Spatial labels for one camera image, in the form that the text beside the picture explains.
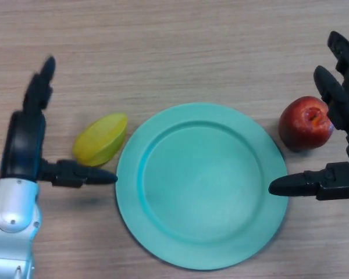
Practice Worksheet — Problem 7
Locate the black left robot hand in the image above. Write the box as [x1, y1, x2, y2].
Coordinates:
[0, 56, 119, 188]

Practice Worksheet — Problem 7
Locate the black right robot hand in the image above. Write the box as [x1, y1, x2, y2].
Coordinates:
[268, 31, 349, 201]

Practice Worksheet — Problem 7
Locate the yellow starfruit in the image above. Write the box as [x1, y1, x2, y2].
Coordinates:
[72, 113, 128, 168]

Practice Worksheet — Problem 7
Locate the green round plate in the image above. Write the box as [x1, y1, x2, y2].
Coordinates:
[115, 102, 289, 271]

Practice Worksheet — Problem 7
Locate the red apple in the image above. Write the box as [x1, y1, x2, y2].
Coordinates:
[278, 95, 337, 152]

